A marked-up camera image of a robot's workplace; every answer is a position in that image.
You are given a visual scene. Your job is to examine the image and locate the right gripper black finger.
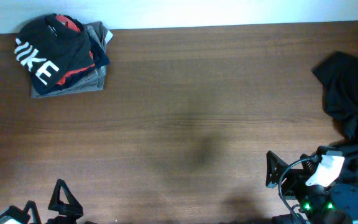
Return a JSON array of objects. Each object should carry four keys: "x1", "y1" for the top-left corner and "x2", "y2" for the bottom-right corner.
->
[
  {"x1": 300, "y1": 154, "x2": 318, "y2": 174},
  {"x1": 265, "y1": 151, "x2": 289, "y2": 189}
]

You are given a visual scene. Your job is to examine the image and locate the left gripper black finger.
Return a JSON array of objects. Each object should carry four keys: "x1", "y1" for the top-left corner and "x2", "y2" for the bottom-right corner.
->
[
  {"x1": 48, "y1": 179, "x2": 83, "y2": 220},
  {"x1": 22, "y1": 200, "x2": 42, "y2": 224}
]

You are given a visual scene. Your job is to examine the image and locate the dark teal t-shirt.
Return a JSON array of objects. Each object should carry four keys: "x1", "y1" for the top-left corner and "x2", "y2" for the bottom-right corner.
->
[{"x1": 14, "y1": 14, "x2": 95, "y2": 90}]

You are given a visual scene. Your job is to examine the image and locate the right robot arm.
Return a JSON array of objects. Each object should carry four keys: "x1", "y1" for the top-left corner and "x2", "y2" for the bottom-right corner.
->
[{"x1": 265, "y1": 146, "x2": 358, "y2": 224}]

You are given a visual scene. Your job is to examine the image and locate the black garment pile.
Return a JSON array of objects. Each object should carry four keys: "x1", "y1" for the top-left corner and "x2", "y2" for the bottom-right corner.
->
[{"x1": 312, "y1": 52, "x2": 358, "y2": 187}]

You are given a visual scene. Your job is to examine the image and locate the folded navy blue garment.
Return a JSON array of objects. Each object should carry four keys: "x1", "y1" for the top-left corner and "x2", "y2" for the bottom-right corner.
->
[{"x1": 29, "y1": 15, "x2": 111, "y2": 96}]

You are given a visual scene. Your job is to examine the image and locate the folded grey garment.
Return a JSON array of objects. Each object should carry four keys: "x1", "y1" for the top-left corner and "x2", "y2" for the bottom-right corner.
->
[{"x1": 30, "y1": 21, "x2": 114, "y2": 99}]

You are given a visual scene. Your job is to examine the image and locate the folded orange printed t-shirt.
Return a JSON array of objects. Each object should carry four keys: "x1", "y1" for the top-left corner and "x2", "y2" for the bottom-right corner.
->
[{"x1": 55, "y1": 14, "x2": 95, "y2": 86}]

